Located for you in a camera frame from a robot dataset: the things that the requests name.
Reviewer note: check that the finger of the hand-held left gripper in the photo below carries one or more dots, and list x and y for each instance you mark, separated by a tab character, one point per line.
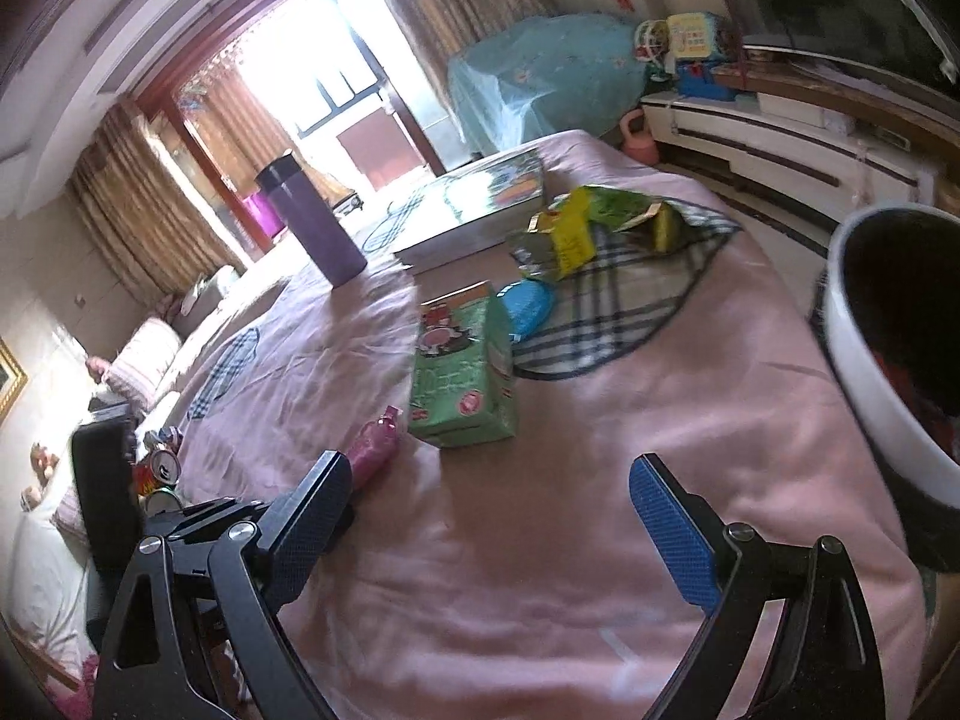
105	495

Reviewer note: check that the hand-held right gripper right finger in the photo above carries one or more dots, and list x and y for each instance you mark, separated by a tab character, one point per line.
671	540

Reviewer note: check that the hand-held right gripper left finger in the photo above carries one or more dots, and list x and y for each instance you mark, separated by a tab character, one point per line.
307	540

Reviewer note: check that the crushed red can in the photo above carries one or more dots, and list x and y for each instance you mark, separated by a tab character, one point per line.
161	471

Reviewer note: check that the pink snack wrapper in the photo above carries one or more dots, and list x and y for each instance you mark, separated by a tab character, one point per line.
371	450

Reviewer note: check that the green drink carton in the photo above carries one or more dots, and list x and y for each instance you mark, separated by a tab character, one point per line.
457	382

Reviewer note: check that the white rimmed trash bin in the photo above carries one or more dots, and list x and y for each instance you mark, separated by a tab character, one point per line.
862	390

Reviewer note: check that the blue plastic item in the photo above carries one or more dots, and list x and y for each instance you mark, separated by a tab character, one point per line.
529	307

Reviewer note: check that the yellow snack bag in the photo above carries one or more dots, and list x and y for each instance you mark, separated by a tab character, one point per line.
566	240

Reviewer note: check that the green snack bag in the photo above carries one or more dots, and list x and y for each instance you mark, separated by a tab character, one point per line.
630	214

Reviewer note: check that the light sofa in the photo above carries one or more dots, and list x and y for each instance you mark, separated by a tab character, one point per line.
142	360

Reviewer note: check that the purple thermos bottle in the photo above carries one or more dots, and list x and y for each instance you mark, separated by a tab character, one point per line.
315	232

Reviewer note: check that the magenta box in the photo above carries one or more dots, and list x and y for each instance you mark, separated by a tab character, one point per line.
262	217

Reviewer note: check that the large picture book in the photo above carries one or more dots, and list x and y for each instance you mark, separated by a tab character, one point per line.
465	210

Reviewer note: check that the brown chair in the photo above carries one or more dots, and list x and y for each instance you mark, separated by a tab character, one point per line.
375	148

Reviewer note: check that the pink toy jug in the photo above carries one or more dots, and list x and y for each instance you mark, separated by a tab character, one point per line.
637	136

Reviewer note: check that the white television stand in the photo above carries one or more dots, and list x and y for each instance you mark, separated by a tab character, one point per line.
750	136

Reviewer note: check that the blue toy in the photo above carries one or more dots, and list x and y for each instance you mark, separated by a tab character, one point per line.
705	82

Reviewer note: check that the teal dust cover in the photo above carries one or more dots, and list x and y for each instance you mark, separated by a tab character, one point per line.
540	75

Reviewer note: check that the white ball toy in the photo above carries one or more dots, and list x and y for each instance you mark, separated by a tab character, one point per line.
651	41

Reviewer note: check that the yellow teal toy cube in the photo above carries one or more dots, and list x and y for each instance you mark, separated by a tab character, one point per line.
701	34

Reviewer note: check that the gold picture frame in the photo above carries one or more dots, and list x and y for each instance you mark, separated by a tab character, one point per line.
11	379

